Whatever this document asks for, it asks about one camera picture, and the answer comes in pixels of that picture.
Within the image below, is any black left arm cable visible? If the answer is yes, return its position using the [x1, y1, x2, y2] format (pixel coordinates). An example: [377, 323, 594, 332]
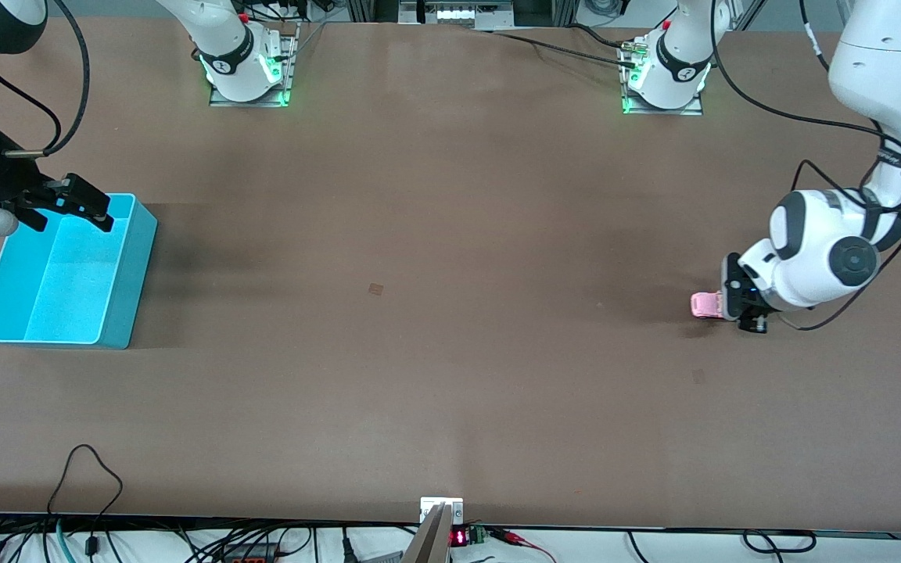
[710, 0, 901, 332]

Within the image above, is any thin black cable loop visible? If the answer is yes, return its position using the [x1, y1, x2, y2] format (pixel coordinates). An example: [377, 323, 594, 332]
[48, 444, 124, 542]

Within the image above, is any metal equipment rack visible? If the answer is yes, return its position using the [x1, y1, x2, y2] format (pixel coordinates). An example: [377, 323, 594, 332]
[400, 0, 514, 30]

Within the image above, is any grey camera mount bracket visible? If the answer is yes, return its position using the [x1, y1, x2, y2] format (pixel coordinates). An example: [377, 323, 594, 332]
[402, 497, 465, 563]

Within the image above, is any red wire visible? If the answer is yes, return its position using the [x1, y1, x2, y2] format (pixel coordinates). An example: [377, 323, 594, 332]
[490, 529, 557, 563]

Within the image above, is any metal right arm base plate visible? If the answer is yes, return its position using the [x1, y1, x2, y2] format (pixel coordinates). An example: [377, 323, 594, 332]
[209, 22, 300, 108]

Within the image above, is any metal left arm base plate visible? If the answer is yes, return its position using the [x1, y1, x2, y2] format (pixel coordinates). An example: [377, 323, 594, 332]
[621, 43, 704, 117]

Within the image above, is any black table cable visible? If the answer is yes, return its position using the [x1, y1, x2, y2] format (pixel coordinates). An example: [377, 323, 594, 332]
[568, 23, 633, 49]
[490, 30, 637, 67]

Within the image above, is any blue plastic bin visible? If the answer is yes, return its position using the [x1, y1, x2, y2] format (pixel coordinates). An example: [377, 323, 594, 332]
[0, 193, 159, 350]

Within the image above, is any black cable coil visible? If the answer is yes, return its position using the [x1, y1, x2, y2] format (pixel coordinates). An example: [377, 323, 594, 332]
[741, 530, 817, 554]

